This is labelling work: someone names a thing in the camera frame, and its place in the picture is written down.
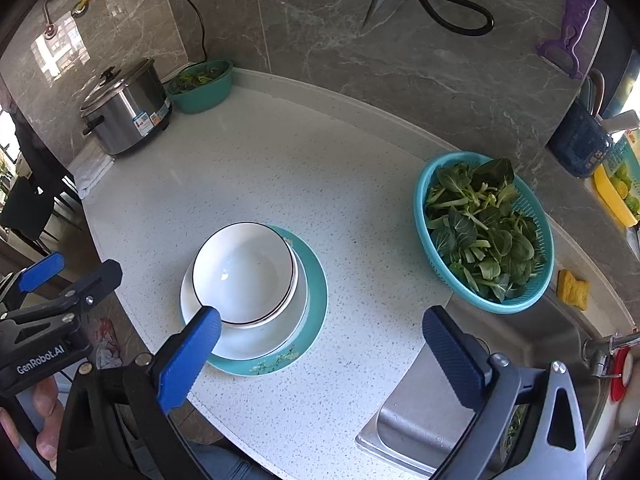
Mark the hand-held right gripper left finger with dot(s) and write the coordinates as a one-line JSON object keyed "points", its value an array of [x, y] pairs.
{"points": [[190, 355]]}

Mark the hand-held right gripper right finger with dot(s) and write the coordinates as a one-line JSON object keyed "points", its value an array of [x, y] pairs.
{"points": [[450, 355]]}

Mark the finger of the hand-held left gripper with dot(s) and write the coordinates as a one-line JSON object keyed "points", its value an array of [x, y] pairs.
{"points": [[42, 272], [105, 277]]}

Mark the white plate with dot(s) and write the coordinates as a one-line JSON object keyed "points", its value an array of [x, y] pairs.
{"points": [[250, 342]]}

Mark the black-rimmed floral bowl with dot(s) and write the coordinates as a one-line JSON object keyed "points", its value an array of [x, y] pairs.
{"points": [[240, 270]]}

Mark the teal floral plate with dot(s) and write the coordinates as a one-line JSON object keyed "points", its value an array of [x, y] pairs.
{"points": [[315, 310]]}

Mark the person's left hand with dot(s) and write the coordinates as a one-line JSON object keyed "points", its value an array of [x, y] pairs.
{"points": [[47, 410]]}

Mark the stainless steel sink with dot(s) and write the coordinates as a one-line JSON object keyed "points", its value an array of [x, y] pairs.
{"points": [[425, 410]]}

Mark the crumpled cloth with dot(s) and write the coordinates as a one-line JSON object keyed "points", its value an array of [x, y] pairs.
{"points": [[107, 350]]}

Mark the dark chair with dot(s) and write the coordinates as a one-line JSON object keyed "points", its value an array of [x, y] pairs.
{"points": [[25, 205]]}

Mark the white cloth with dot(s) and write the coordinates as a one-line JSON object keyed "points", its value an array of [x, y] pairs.
{"points": [[92, 180]]}

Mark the person's blue jeans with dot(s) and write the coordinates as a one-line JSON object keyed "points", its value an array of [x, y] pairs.
{"points": [[220, 465]]}

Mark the leafy green vegetables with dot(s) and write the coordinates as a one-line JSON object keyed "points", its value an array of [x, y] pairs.
{"points": [[480, 235]]}

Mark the yellow sponge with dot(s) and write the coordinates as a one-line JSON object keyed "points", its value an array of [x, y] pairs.
{"points": [[572, 290]]}

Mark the metal faucet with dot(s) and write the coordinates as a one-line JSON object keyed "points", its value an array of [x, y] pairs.
{"points": [[597, 355]]}

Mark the teal plastic colander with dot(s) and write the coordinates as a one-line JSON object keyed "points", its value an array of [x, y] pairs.
{"points": [[419, 210]]}

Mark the stainless steel rice cooker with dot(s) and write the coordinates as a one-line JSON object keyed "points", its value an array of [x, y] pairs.
{"points": [[130, 115]]}

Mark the red round lid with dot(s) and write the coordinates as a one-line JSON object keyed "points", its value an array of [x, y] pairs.
{"points": [[620, 375]]}

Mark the green plastic basin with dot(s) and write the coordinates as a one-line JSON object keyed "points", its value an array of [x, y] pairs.
{"points": [[200, 97]]}

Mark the green vegetable scraps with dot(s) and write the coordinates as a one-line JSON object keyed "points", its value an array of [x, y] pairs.
{"points": [[197, 77]]}

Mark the yellow tray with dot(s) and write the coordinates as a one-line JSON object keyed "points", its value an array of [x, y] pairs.
{"points": [[607, 192]]}

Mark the blue utensil holder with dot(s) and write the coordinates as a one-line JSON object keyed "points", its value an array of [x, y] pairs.
{"points": [[580, 145]]}

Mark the printed carton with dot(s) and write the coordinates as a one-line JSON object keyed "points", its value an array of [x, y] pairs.
{"points": [[625, 155]]}

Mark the grey kitchen utensil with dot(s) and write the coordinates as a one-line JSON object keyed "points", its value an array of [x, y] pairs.
{"points": [[595, 90]]}

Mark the purple plastic utensil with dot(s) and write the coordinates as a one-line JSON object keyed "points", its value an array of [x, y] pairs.
{"points": [[575, 10]]}

